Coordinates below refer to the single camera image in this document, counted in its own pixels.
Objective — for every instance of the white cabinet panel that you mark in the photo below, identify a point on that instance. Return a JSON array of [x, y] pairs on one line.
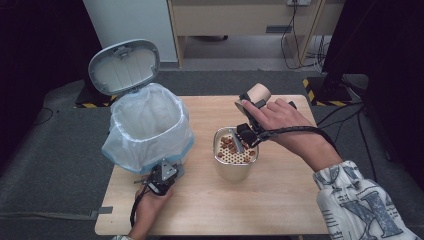
[[133, 23]]

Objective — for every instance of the white power strip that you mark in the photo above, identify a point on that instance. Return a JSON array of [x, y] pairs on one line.
[[299, 2]]

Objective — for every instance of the brown food scraps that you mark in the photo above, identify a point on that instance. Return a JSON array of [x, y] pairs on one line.
[[228, 141]]

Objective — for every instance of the grey white pedal trash bin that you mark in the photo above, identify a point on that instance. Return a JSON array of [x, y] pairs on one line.
[[123, 68]]

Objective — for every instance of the beige cup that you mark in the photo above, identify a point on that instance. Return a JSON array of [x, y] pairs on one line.
[[260, 91]]

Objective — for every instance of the person's right hand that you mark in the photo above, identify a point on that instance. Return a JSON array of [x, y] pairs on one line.
[[286, 130]]

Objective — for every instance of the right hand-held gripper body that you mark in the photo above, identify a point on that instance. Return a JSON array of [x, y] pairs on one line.
[[248, 135]]

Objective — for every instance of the translucent white trash bag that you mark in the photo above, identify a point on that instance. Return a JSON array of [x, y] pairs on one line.
[[146, 133]]

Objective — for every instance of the yellow black hazard tape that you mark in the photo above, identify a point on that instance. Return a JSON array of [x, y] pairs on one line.
[[95, 104], [311, 95]]

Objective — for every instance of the person's left hand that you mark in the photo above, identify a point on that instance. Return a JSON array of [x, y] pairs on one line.
[[150, 208]]

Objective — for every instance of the black stand base plate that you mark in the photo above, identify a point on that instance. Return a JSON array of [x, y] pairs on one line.
[[330, 90]]

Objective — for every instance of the grey tape strip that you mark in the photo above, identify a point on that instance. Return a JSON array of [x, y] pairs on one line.
[[101, 212]]

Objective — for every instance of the perforated beige strainer insert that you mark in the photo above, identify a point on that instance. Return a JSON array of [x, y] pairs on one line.
[[233, 156]]

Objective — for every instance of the beige metal-rimmed container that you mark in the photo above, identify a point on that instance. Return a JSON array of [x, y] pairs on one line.
[[233, 171]]

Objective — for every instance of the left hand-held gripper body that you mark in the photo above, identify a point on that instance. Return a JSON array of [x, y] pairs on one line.
[[165, 176]]

